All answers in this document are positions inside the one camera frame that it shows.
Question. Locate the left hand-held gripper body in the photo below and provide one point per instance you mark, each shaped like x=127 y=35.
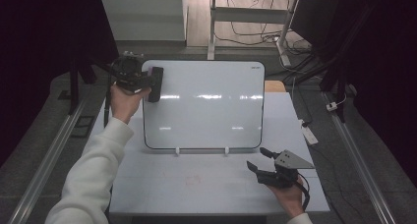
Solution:
x=129 y=71

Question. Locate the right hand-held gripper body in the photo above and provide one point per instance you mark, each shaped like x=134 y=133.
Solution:
x=285 y=171

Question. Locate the black whiteboard eraser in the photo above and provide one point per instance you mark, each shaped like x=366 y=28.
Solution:
x=156 y=84

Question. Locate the white whiteboard with black rim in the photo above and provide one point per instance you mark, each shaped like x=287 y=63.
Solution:
x=203 y=112

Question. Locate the person's right hand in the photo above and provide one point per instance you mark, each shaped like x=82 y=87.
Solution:
x=291 y=197

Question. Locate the person's left hand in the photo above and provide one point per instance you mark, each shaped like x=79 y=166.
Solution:
x=124 y=104

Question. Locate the white whiteboard stand foot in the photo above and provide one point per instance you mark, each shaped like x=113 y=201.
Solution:
x=177 y=151
x=226 y=151

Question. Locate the white power strip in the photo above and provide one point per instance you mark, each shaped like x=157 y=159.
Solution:
x=309 y=132

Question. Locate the black metal stand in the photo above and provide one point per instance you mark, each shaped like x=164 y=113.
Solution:
x=73 y=83
x=341 y=83

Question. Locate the wooden stool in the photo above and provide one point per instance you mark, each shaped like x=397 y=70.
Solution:
x=274 y=86

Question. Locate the white plug adapter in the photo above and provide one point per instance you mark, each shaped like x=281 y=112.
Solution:
x=331 y=106

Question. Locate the black floor bracket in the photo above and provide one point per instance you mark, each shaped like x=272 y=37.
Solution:
x=82 y=126

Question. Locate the aluminium floor rail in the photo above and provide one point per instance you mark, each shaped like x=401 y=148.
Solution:
x=360 y=161
x=46 y=165

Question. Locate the white desk frame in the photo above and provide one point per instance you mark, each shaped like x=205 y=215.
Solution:
x=249 y=15

